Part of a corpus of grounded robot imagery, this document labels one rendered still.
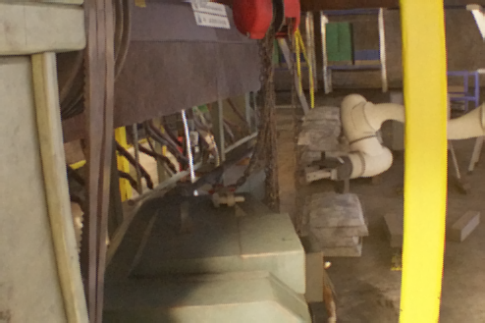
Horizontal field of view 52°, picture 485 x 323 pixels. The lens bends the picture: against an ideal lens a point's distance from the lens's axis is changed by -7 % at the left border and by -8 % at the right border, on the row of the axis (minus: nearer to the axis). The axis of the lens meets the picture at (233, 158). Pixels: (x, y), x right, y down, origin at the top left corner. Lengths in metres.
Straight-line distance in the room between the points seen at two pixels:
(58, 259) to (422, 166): 0.91
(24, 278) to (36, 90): 0.19
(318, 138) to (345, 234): 1.91
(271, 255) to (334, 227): 2.36
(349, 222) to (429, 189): 2.08
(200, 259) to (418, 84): 0.63
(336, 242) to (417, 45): 2.24
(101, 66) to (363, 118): 1.30
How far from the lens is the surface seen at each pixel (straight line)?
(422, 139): 1.26
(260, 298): 0.86
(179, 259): 0.96
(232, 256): 0.95
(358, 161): 1.80
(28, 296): 0.57
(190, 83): 2.19
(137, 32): 1.81
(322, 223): 3.33
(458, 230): 3.56
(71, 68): 0.63
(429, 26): 1.25
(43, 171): 0.57
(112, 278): 0.99
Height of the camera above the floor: 1.21
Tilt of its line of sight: 10 degrees down
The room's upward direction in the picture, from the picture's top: 4 degrees counter-clockwise
